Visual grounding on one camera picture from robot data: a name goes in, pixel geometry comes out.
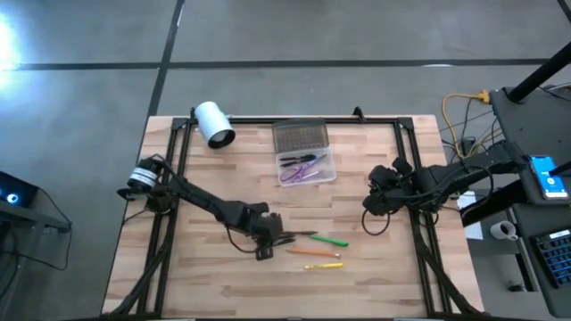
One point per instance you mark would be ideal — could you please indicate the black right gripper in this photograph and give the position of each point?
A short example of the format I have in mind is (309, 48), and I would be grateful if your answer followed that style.
(399, 185)

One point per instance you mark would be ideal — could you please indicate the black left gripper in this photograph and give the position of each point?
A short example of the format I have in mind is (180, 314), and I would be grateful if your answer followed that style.
(263, 223)

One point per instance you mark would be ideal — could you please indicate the brown pen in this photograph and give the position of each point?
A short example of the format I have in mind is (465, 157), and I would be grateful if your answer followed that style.
(305, 232)

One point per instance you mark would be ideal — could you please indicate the orange pencil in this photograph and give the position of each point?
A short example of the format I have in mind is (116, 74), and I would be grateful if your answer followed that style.
(312, 252)

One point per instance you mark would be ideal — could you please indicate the green highlighter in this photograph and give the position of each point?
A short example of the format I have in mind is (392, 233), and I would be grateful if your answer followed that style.
(330, 241)

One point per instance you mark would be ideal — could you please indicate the clear plastic supply box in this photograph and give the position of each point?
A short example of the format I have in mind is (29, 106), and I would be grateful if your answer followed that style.
(328, 171)

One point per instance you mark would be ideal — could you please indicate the yellow highlighter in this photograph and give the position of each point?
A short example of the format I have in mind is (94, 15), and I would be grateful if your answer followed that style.
(325, 266)

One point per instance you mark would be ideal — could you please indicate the clear purple pen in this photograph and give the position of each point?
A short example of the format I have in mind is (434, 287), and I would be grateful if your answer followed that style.
(312, 175)

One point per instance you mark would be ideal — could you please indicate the black pen with white print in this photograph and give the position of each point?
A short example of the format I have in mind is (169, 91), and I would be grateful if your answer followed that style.
(294, 162)

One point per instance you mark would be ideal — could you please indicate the thin black pen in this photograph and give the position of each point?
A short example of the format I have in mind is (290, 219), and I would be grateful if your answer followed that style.
(296, 157)

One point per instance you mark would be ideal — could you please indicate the grey translucent box lid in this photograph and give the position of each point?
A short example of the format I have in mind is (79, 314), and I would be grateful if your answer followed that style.
(300, 135)

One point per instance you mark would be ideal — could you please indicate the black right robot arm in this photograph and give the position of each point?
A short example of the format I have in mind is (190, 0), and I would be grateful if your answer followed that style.
(450, 174)

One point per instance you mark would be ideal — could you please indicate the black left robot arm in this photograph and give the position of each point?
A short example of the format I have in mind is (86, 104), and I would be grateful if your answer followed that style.
(201, 198)

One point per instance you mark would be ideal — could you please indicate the white mug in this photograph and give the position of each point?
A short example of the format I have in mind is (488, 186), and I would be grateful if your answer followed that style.
(503, 230)

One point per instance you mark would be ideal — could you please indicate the grey side cart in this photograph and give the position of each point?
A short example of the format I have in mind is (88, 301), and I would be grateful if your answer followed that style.
(526, 116)

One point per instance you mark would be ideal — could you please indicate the smartphone with blue screen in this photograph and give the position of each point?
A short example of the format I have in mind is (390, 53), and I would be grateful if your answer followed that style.
(548, 176)

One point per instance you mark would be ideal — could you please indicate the black pole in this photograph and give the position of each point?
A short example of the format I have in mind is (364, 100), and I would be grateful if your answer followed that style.
(542, 71)

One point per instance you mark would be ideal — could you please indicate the black device with blue light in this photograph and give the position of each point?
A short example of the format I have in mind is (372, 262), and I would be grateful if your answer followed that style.
(15, 189)

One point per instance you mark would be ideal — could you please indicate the black table frame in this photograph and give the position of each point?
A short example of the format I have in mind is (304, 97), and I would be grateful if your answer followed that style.
(403, 142)

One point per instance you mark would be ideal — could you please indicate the black clamp on frame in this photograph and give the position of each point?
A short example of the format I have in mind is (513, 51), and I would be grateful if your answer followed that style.
(358, 113)

